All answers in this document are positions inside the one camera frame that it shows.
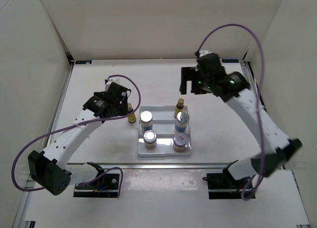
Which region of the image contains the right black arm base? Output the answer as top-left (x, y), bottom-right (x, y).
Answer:
top-left (202, 160), bottom-right (254, 200)

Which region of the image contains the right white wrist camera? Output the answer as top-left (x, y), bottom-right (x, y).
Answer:
top-left (195, 50), bottom-right (212, 57)

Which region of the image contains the white tiered plastic tray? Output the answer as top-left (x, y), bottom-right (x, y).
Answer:
top-left (138, 106), bottom-right (192, 159)

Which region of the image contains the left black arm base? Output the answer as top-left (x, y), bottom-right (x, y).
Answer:
top-left (73, 162), bottom-right (123, 198)

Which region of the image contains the white-lid sauce jar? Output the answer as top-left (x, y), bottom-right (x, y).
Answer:
top-left (143, 130), bottom-right (157, 149)
top-left (173, 133), bottom-right (187, 152)

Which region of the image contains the silver-lid shaker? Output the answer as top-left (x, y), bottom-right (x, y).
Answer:
top-left (140, 111), bottom-right (153, 133)
top-left (174, 111), bottom-right (190, 132)

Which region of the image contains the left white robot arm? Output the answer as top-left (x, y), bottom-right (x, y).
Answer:
top-left (28, 81), bottom-right (130, 195)

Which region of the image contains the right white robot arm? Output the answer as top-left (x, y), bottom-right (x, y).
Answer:
top-left (179, 52), bottom-right (303, 188)

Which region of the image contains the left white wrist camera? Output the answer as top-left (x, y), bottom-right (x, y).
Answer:
top-left (105, 77), bottom-right (120, 91)

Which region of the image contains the yellow small bottle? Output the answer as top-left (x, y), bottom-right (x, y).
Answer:
top-left (174, 98), bottom-right (184, 118)
top-left (127, 103), bottom-right (136, 123)

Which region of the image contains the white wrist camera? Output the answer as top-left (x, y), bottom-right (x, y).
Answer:
top-left (195, 50), bottom-right (212, 57)
top-left (105, 77), bottom-right (120, 91)

